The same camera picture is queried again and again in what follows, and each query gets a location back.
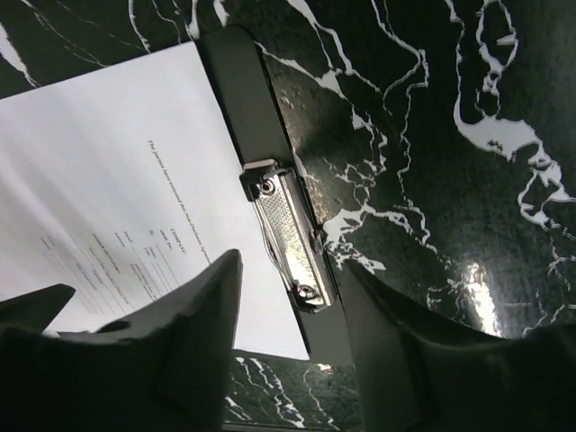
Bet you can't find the white signature form sheet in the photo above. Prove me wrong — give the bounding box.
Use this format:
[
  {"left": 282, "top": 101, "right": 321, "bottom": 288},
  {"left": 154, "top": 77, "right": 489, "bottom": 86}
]
[{"left": 1, "top": 42, "right": 308, "bottom": 360}]

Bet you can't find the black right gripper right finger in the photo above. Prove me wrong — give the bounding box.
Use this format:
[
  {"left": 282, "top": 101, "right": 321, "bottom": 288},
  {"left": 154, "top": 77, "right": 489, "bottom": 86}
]
[{"left": 340, "top": 261, "right": 575, "bottom": 431}]

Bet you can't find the black file folder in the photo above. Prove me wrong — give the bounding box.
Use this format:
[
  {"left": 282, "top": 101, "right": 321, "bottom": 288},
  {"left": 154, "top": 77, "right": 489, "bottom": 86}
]
[{"left": 198, "top": 27, "right": 352, "bottom": 365}]

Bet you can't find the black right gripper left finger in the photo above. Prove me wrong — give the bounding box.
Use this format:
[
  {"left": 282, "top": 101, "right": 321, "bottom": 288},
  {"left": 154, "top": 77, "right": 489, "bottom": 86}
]
[{"left": 1, "top": 249, "right": 243, "bottom": 431}]

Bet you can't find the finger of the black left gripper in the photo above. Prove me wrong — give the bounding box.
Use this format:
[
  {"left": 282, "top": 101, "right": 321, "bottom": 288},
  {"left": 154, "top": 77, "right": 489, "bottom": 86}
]
[{"left": 1, "top": 283, "right": 76, "bottom": 333}]

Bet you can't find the silver folder clip mechanism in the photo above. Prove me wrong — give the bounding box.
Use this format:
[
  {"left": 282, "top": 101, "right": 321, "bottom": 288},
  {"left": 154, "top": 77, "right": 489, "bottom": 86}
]
[{"left": 239, "top": 159, "right": 336, "bottom": 313}]

